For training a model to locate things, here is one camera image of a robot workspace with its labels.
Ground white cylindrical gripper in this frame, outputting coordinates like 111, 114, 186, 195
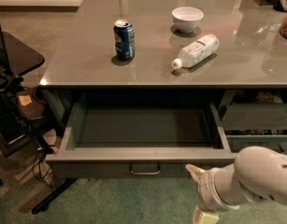
185, 164, 243, 224

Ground grey top drawer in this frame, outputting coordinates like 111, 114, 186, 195
46, 104, 233, 178

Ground grey drawer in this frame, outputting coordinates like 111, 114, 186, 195
46, 104, 233, 178
221, 104, 287, 153

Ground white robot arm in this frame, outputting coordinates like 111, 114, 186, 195
186, 147, 287, 224

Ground grey right side drawer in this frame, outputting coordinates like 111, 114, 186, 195
221, 104, 287, 153

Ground white plastic bottle lying down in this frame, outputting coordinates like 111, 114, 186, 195
172, 35, 219, 69

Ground blue Pepsi soda can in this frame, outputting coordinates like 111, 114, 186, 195
113, 19, 135, 61

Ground white ceramic bowl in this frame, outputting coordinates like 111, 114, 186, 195
172, 7, 204, 33

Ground brown box with note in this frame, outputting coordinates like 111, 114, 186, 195
16, 87, 46, 119

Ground black side stand table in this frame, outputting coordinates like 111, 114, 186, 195
0, 31, 77, 216

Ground black cables on floor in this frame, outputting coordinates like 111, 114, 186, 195
30, 140, 57, 185

